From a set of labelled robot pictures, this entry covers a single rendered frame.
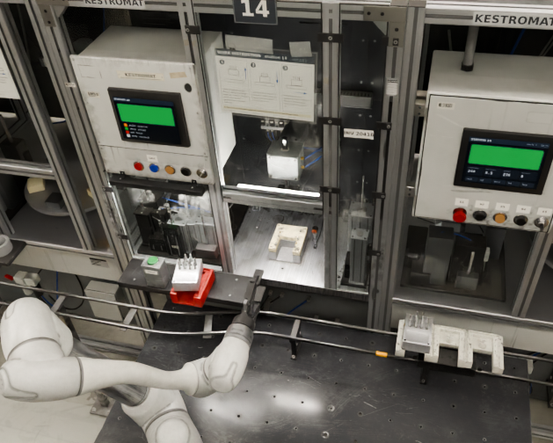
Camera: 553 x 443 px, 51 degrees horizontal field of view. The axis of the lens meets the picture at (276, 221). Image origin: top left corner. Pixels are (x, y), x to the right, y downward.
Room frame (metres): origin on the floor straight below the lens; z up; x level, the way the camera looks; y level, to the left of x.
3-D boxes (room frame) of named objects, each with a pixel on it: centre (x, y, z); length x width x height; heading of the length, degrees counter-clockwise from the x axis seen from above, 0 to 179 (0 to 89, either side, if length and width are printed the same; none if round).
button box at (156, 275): (1.62, 0.49, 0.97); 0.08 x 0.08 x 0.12; 72
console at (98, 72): (1.79, 0.37, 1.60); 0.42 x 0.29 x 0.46; 72
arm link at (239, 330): (1.14, 0.15, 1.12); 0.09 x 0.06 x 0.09; 72
